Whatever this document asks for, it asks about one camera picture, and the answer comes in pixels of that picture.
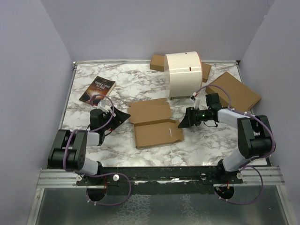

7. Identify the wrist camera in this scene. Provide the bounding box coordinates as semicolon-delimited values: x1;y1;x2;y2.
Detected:
97;100;110;112
189;92;201;109

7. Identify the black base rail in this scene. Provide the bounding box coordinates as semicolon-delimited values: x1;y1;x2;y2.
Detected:
76;166;242;195

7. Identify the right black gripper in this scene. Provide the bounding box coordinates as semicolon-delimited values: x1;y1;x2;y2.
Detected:
178;106;211;128

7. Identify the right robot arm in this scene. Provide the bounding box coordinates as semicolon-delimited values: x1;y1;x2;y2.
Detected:
178;93;276;183

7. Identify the brown cardboard piece behind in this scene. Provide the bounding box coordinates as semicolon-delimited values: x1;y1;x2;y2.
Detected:
202;62;211;83

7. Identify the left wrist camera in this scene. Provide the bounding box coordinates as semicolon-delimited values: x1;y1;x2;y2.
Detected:
97;100;110;112

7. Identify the dark paperback book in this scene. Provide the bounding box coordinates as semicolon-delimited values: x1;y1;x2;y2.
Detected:
79;76;116;106

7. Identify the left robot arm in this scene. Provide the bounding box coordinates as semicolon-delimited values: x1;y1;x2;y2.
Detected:
47;107;131;185

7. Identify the closed brown cardboard box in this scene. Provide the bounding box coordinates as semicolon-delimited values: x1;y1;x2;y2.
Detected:
211;72;261;112

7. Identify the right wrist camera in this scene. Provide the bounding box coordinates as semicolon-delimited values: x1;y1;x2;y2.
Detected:
189;92;201;109

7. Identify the small brown box behind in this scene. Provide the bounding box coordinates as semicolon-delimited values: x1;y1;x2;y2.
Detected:
150;54;165;72

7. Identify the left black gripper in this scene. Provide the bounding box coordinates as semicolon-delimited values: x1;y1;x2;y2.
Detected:
101;105;130;131

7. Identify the white cylindrical bread box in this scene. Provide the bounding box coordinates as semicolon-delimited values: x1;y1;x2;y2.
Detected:
164;52;203;98

